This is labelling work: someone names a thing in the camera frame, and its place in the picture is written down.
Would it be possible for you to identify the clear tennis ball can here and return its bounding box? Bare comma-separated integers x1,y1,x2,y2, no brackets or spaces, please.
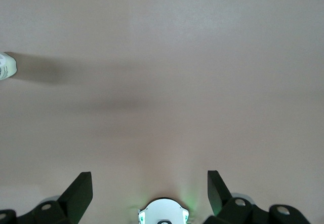
0,52,18,82

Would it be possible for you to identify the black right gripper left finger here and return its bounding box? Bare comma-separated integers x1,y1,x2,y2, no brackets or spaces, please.
0,171,93,224

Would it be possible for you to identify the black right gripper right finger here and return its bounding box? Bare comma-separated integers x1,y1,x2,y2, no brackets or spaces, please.
202,170,312,224

